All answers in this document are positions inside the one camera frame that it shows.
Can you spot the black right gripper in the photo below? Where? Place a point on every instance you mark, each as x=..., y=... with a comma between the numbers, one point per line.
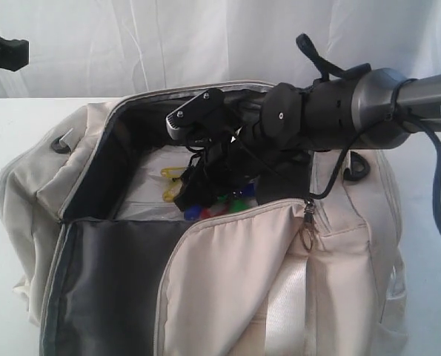
x=219, y=170

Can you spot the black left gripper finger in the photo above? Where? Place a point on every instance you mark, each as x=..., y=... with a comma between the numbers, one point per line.
x=14, y=54

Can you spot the cream fabric duffel bag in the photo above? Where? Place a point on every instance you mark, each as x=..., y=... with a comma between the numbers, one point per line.
x=280, y=278

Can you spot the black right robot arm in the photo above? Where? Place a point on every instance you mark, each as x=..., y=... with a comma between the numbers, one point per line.
x=375, y=109

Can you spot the clear plastic bag with label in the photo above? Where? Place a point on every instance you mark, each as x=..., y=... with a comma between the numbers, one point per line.
x=143, y=200

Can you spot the red key tag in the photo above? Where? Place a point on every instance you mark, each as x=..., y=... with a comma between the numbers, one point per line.
x=206, y=213

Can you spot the blue key tag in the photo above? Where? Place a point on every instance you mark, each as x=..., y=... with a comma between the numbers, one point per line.
x=192, y=213

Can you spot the yellow key tag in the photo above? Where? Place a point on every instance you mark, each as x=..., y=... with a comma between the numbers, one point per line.
x=172, y=176

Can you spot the green key tag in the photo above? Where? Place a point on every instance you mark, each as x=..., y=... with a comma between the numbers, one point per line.
x=232, y=203

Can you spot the white backdrop curtain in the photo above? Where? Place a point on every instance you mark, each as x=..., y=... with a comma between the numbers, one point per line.
x=118, y=48

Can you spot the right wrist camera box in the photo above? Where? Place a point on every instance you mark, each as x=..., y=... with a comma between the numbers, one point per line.
x=202, y=117

